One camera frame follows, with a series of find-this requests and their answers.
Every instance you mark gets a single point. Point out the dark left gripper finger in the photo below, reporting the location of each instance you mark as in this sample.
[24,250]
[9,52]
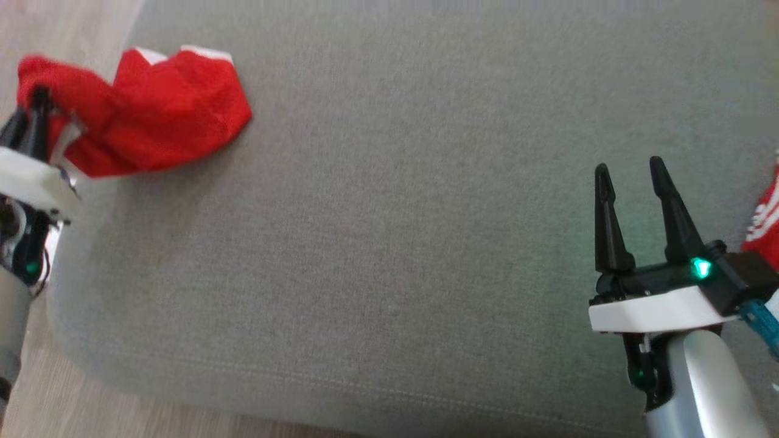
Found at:
[39,128]
[15,131]

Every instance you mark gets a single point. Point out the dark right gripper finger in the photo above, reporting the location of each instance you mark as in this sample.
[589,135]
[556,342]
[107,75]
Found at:
[608,237]
[678,231]

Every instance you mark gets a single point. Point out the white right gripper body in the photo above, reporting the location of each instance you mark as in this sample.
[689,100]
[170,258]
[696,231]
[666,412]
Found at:
[657,310]

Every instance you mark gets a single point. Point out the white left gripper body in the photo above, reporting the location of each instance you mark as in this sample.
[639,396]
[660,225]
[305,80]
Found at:
[30,182]

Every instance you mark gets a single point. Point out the red and white Bulls jersey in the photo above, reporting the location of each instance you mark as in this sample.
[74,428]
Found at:
[765,225]

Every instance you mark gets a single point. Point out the red basketball shorts number 23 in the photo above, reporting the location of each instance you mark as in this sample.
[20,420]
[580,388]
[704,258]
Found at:
[152,115]

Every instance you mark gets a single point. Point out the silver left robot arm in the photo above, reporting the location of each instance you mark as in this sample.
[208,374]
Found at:
[11,328]

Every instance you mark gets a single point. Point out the grey sofa seat cushion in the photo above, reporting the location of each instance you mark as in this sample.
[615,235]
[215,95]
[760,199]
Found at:
[389,243]

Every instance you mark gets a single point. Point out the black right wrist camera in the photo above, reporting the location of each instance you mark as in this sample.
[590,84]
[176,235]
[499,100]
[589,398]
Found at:
[742,277]

